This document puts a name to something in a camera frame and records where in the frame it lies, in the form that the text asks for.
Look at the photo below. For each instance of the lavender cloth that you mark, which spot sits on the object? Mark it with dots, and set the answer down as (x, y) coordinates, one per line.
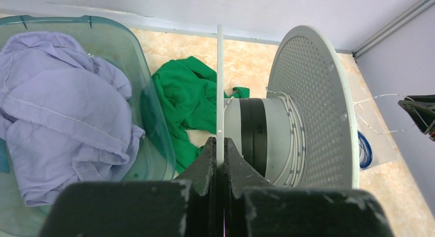
(65, 116)

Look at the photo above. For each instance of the teal plastic basket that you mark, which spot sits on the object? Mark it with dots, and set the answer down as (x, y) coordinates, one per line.
(115, 43)

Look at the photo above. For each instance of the green cloth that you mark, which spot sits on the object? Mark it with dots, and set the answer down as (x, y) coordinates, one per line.
(182, 98)

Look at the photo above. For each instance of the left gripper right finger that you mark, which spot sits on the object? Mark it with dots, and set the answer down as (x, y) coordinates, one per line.
(239, 177)

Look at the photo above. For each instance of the clear plastic box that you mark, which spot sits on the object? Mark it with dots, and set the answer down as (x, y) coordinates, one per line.
(376, 145)

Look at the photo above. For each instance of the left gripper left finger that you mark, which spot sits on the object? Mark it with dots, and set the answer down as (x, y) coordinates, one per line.
(201, 213)

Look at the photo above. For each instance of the white filament spool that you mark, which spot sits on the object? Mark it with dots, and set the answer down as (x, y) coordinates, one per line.
(304, 132)

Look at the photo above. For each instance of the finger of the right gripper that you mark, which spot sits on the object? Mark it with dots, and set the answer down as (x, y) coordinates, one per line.
(420, 108)

